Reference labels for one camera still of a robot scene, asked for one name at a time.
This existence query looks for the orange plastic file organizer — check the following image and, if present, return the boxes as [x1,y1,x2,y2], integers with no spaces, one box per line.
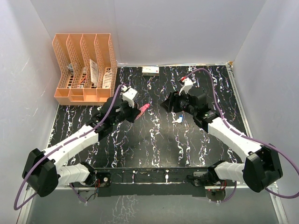
[52,34,117,105]

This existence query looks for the red strap keychain with ring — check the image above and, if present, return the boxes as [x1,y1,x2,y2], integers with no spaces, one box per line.
[136,104,150,119]

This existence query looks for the white paper packet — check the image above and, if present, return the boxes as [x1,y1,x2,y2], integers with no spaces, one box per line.
[89,59,99,87]

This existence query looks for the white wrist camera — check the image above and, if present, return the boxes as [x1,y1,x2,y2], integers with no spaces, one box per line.
[179,77,193,95]
[121,85,138,108]

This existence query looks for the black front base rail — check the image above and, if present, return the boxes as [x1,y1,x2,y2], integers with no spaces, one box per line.
[95,167,207,197]

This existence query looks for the small white red box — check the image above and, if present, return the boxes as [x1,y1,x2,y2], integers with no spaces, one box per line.
[142,66,159,77]

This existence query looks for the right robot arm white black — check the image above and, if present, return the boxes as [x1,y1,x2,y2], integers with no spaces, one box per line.
[161,92,283,193]

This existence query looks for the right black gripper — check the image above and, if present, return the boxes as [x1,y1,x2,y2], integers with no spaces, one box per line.
[161,89,197,116]

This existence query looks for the white labelled packet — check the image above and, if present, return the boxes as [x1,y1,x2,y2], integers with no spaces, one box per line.
[102,70,113,89]

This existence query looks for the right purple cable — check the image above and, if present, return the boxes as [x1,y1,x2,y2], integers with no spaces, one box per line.
[182,68,299,199]

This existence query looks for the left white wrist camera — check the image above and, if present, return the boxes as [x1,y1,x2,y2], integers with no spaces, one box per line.
[121,85,138,108]

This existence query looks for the round metal object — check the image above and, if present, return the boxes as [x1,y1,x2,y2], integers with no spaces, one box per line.
[67,63,73,72]

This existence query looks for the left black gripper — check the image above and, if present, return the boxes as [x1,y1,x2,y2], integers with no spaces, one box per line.
[111,99,141,126]

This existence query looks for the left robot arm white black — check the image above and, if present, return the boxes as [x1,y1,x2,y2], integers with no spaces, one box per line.
[22,98,143,197]

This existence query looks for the silver key with blue tag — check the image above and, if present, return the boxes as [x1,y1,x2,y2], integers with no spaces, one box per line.
[172,115,184,123]

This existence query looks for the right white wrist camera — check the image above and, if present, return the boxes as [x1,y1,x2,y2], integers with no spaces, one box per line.
[179,77,193,95]

